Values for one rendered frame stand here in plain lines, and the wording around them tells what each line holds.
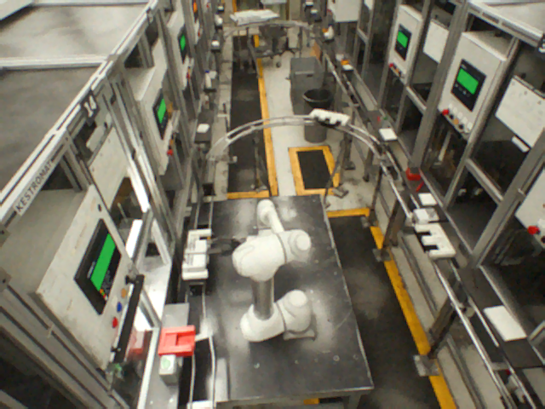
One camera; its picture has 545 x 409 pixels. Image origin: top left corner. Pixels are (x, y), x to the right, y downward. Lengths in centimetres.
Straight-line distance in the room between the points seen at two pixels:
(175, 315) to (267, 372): 56
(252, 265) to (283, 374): 81
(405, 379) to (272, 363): 113
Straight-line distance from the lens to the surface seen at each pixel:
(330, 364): 203
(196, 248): 219
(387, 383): 279
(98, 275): 125
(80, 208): 123
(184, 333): 186
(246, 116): 540
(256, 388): 199
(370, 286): 314
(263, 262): 135
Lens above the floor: 254
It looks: 43 degrees down
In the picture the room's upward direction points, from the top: 2 degrees counter-clockwise
